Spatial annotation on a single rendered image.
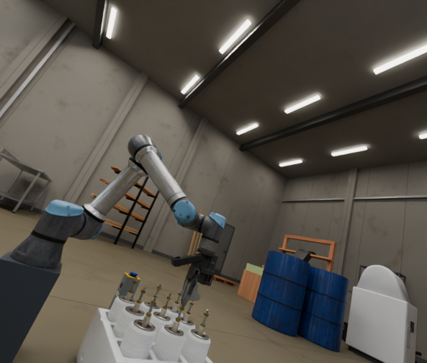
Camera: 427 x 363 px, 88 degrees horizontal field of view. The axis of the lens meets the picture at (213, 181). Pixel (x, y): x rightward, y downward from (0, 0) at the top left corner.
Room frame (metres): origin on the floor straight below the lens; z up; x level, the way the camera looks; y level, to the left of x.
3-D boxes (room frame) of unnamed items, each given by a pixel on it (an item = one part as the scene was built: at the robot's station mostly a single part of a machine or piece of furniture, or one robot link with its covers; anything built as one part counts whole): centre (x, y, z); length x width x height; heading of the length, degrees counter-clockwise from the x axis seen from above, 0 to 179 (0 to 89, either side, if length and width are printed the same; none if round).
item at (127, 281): (1.25, 0.21, 0.16); 0.07 x 0.07 x 0.31; 30
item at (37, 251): (0.92, 0.50, 0.35); 0.15 x 0.15 x 0.10
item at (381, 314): (3.66, -3.28, 0.69); 0.77 x 0.63 x 1.39; 29
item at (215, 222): (0.93, -0.07, 0.64); 0.09 x 0.08 x 0.11; 78
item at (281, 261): (3.47, -1.83, 0.48); 1.31 x 0.80 x 0.96; 112
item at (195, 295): (0.92, -0.08, 0.38); 0.06 x 0.03 x 0.09; 107
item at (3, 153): (5.59, 4.28, 0.54); 2.13 x 0.80 x 1.09; 27
